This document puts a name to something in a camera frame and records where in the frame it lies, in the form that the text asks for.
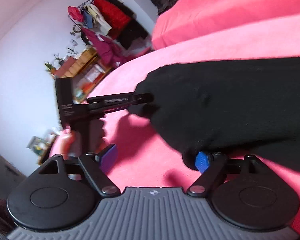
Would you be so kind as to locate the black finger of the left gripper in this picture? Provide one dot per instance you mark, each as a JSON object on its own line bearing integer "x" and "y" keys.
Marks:
{"x": 117, "y": 102}

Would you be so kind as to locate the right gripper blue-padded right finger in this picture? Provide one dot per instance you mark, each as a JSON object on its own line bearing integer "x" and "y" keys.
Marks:
{"x": 213, "y": 174}

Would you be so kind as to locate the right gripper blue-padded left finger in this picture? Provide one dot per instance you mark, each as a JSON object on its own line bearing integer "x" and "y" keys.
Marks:
{"x": 94, "y": 166}

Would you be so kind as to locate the black pants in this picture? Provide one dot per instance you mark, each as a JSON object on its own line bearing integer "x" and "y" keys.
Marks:
{"x": 227, "y": 106}

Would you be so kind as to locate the person's left hand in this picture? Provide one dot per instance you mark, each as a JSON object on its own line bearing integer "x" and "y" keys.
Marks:
{"x": 63, "y": 143}

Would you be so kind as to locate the wooden shelf with clutter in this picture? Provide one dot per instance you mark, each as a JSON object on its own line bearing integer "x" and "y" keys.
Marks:
{"x": 86, "y": 69}

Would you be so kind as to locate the near bed pink blanket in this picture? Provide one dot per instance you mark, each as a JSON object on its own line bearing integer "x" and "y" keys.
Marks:
{"x": 145, "y": 159}

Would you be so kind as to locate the bed pink blanket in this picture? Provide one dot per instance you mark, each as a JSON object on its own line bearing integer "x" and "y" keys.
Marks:
{"x": 189, "y": 19}
{"x": 145, "y": 159}

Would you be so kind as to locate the magenta hanging garment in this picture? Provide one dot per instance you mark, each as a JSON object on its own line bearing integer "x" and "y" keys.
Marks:
{"x": 110, "y": 53}

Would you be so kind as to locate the clothes rack with garments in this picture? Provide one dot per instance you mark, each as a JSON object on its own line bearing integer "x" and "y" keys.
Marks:
{"x": 112, "y": 18}

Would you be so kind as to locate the far bed pink blanket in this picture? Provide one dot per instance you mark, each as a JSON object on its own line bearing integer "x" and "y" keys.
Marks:
{"x": 189, "y": 19}

